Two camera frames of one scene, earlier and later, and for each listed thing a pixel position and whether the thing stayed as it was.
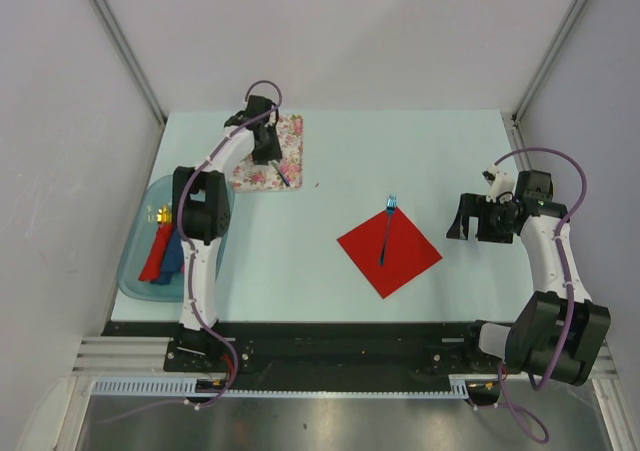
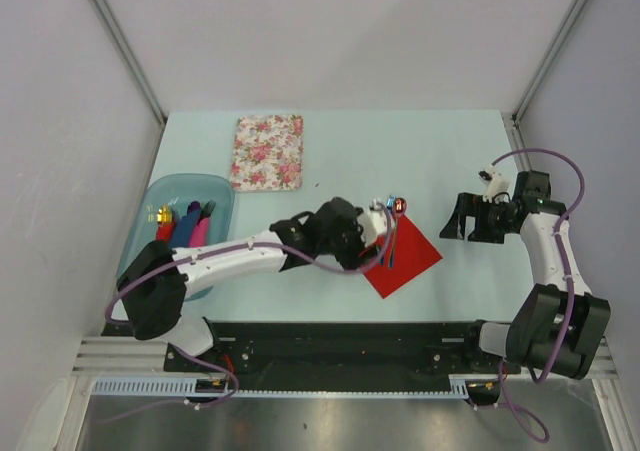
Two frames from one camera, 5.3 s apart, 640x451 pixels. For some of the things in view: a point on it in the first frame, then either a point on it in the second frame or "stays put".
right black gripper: [476, 205] stays put
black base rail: [285, 350] stays put
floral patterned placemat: [247, 175] stays put
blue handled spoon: [275, 164] -> [400, 209]
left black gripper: [273, 153] -> [353, 261]
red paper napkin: [407, 253] stays put
